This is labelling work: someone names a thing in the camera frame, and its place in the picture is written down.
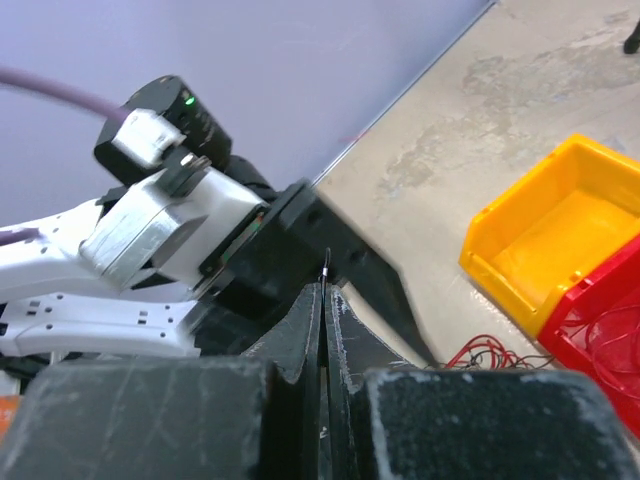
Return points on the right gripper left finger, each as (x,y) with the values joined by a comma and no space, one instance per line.
(252,416)

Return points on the black music stand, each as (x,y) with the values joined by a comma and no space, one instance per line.
(632,44)

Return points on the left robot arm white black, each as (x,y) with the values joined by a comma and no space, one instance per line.
(53,303)

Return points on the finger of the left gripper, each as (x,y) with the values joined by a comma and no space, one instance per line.
(381,287)

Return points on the red plastic bin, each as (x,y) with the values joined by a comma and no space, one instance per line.
(595,330)

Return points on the yellow plastic bin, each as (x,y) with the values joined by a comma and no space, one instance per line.
(571,212)

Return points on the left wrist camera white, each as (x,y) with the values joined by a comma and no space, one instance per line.
(182,214)

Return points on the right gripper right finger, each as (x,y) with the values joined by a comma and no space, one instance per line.
(389,420)

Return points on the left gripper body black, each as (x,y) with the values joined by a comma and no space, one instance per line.
(260,270)

